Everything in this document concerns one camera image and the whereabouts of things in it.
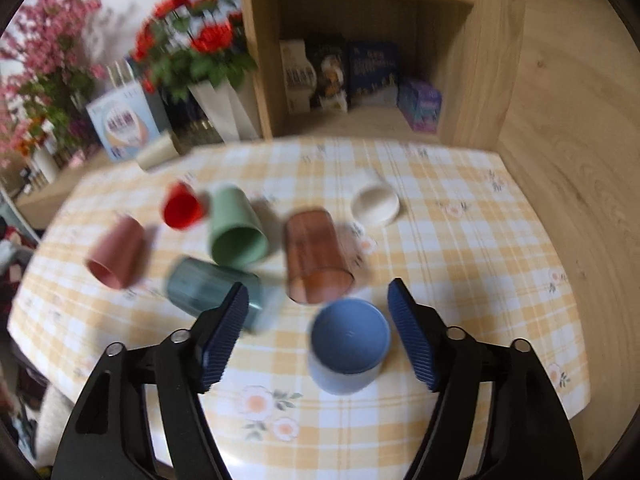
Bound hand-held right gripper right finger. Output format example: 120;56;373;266
387;278;584;480

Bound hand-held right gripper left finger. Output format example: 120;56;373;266
51;281;250;480

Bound blue cup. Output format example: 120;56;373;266
307;298;391;396

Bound dark teal ribbed cup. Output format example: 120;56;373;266
165;257;265;335

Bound green cup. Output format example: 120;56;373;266
208;185;270;267

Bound brown translucent cup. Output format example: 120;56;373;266
284;208;356;305

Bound pink cup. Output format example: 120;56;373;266
85;215;147;290

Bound red cup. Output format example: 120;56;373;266
162;182;208;231

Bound white cup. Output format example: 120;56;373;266
350;167;401;226

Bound cream cup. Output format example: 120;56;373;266
136;132;181;173

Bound yellow checkered tablecloth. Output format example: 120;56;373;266
7;136;592;480

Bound purple box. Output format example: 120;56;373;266
397;78;444;134

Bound white and blue carton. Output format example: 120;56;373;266
86;85;160;162

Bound wooden shelf cabinet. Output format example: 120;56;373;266
236;0;640;480

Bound blue printed box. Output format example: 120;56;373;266
346;41;401;109

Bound white milk box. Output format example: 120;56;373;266
279;39;319;114

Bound dark printed box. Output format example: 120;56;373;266
306;35;349;113

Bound red flower bouquet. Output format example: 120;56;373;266
131;0;258;102

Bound pink blossom tree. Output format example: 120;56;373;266
0;0;108;171

